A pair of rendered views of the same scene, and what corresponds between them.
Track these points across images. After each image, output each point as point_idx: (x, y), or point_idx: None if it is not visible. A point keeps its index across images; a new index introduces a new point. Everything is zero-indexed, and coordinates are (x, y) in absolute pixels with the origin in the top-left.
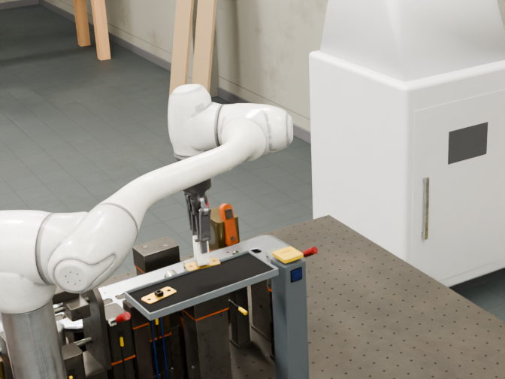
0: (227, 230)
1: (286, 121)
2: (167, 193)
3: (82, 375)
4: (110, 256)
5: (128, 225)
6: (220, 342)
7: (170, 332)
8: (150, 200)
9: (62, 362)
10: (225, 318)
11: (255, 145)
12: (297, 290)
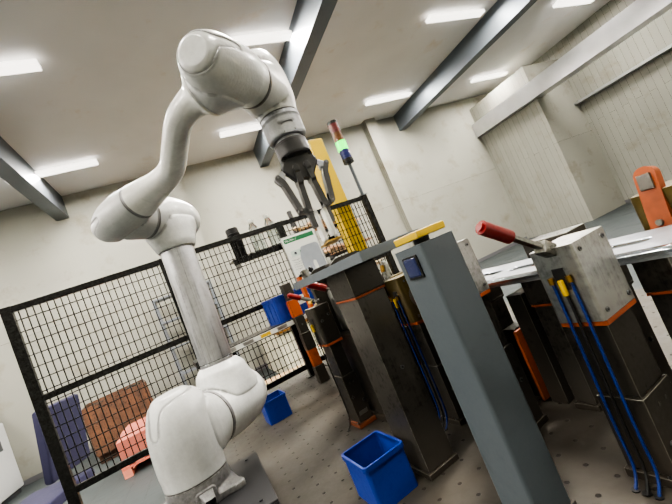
0: (647, 209)
1: (178, 45)
2: (162, 170)
3: (317, 327)
4: (95, 218)
5: (111, 198)
6: (367, 340)
7: (417, 322)
8: (154, 178)
9: (182, 293)
10: (359, 311)
11: (183, 95)
12: (427, 297)
